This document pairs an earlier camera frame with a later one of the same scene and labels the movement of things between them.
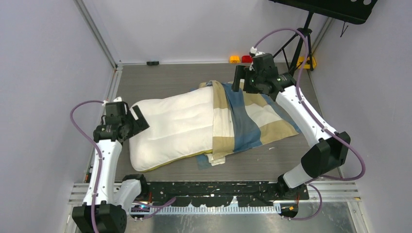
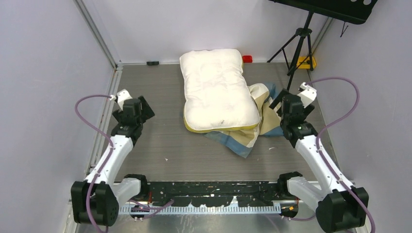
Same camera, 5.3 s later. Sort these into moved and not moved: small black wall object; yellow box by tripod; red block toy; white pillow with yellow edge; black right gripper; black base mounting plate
Moved: white pillow with yellow edge; black right gripper
Not moved: yellow box by tripod; red block toy; black base mounting plate; small black wall object
